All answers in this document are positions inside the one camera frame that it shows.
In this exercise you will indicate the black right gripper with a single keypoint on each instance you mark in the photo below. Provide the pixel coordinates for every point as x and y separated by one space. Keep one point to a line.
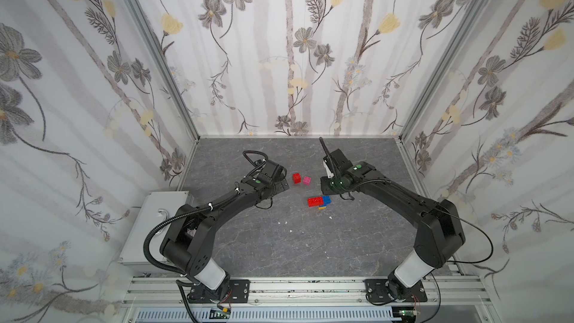
332 173

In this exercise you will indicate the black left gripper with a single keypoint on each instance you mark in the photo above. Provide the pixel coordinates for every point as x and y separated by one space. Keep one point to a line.
278 182

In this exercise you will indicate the long red lego brick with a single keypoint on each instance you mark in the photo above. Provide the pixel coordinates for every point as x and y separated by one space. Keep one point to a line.
315 201

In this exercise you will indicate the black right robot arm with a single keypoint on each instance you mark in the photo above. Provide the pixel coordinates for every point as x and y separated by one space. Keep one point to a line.
439 233

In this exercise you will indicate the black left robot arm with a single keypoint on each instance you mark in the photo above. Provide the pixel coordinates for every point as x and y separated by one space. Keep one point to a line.
184 243

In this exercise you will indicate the small red lego brick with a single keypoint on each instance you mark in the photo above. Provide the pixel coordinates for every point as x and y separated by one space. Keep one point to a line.
296 178

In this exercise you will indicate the grey metal control box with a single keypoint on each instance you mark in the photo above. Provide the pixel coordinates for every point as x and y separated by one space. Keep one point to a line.
157 208

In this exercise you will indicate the small green circuit board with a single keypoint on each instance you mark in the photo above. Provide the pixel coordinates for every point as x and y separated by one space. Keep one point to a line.
220 313

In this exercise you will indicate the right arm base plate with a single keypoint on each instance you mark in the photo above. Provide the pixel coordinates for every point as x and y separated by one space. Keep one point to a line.
383 291

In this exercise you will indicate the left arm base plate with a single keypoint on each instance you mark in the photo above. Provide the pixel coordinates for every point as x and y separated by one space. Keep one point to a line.
234 291

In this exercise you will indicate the white slotted cable duct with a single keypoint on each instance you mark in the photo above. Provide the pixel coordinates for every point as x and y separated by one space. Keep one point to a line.
273 314

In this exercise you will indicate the aluminium frame rail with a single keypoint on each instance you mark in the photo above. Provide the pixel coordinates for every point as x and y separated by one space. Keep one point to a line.
307 292

